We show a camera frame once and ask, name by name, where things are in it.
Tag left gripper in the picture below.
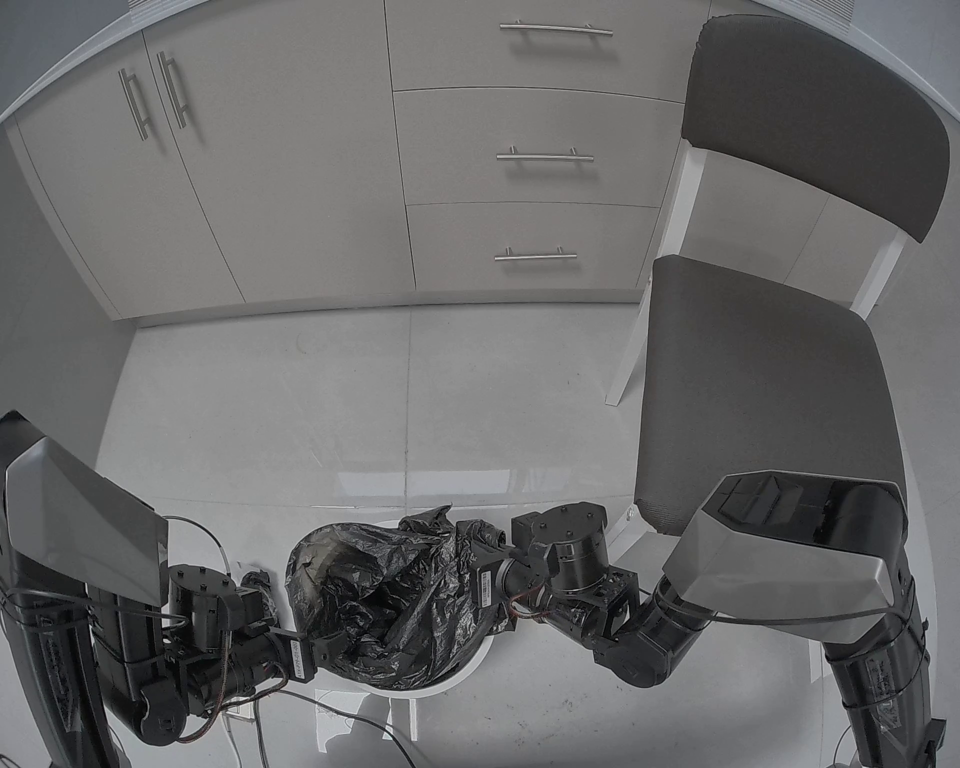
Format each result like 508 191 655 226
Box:
217 630 352 699

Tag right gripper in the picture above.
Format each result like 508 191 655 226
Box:
471 557 558 616

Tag black plastic bag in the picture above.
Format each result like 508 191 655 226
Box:
285 506 520 693

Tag white trash bin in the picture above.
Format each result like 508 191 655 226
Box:
330 516 498 702

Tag dark grey white chair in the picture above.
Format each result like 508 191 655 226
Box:
604 15 952 538

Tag beige cabinet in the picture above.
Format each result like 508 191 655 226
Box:
0 0 960 329

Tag black cable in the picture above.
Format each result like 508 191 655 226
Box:
252 678 418 768
163 514 228 575

